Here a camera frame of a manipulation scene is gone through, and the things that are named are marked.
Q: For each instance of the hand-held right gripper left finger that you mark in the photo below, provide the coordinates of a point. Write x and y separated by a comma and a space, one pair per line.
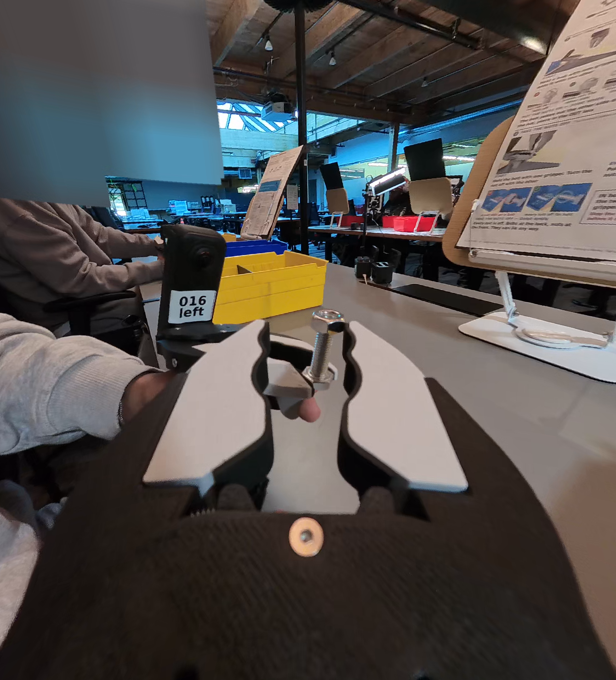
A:
212, 414

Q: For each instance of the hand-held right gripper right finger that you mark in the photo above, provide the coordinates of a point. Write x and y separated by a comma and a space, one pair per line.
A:
398, 419

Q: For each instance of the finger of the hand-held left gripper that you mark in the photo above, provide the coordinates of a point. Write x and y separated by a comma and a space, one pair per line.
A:
287, 385

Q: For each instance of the steel bolt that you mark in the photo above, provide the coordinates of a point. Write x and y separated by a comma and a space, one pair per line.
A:
323, 353

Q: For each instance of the steel hex nut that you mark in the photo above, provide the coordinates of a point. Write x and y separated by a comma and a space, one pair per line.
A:
328, 321

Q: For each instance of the person's left forearm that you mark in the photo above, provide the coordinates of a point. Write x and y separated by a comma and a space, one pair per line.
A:
37, 382

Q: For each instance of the grey desk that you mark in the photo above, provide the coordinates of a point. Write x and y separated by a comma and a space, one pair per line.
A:
446, 361

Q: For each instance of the black flat desk panel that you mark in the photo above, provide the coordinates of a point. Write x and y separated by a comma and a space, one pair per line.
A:
446, 299

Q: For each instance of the office desk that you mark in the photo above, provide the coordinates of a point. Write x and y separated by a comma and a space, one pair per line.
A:
340, 229

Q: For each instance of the desk light bar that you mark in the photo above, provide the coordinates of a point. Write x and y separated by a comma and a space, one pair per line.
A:
387, 181

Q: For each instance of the person's left hand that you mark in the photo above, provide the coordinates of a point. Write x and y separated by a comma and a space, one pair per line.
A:
146, 398

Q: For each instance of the blue plastic bin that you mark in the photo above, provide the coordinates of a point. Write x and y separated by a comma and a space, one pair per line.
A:
255, 247

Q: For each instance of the cardboard document stand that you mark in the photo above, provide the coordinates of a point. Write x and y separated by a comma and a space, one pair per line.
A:
271, 196

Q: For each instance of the black office chair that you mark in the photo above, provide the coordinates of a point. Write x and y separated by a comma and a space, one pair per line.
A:
82, 305

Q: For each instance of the small black charger dock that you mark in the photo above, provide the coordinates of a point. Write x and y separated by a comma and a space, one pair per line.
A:
386, 272
364, 267

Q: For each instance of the tan board stand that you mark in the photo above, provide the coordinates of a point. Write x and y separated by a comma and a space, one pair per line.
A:
337, 199
427, 194

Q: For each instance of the white document stand with board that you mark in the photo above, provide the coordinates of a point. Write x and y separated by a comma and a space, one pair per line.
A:
552, 350

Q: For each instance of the black pillar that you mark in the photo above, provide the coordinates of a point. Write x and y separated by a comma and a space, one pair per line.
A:
300, 133

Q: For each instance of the ceiling projector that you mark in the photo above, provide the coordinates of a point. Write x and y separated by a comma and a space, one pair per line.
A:
277, 107

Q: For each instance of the red plastic bin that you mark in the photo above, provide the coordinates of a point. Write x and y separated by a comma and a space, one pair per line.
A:
414, 224

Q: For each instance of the printed instruction sheet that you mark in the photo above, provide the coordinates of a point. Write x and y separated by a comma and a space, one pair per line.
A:
563, 133

